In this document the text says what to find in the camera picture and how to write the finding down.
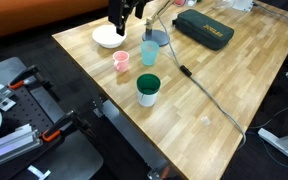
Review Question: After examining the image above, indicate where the white mug green interior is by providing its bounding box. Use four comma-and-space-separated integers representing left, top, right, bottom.
136, 73, 162, 108

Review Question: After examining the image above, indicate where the white bowl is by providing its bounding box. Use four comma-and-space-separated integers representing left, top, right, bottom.
91, 24, 128, 49

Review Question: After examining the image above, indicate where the pink plastic mug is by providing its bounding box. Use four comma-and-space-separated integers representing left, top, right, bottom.
112, 50, 131, 73

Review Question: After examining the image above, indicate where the wooden desk lamp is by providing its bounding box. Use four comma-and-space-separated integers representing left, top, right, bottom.
141, 0, 176, 47

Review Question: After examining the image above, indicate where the teal translucent cup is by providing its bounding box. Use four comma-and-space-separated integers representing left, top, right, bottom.
140, 40, 160, 67

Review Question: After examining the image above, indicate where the dark green zipper case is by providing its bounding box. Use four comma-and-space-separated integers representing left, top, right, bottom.
172, 8, 235, 52

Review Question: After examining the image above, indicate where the transparent plastic container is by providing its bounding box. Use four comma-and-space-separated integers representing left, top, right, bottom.
212, 0, 236, 10

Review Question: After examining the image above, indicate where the large brown cardboard box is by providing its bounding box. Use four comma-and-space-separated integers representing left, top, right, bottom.
0, 0, 109, 38

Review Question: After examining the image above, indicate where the black orange clamp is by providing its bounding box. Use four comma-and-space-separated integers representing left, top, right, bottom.
41, 110, 92, 143
7, 64, 53, 91

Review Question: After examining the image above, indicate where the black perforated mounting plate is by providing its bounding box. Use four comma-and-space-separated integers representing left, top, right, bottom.
0, 56, 104, 180

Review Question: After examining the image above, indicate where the small clear plastic piece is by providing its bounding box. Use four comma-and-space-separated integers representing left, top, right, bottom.
200, 115, 212, 126

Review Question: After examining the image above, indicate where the grey lamp cable with switch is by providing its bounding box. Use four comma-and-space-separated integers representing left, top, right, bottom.
156, 14, 247, 150

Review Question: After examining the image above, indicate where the grey metal table frame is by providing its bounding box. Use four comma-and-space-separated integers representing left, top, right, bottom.
92, 98, 172, 180

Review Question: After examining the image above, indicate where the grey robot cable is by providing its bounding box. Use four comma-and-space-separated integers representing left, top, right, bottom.
252, 1, 288, 34

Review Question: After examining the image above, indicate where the aluminium extrusion rail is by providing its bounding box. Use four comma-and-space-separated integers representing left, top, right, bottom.
0, 79, 17, 112
0, 123, 44, 168

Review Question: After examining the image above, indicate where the small white bracket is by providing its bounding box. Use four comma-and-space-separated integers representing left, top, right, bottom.
27, 164, 52, 180

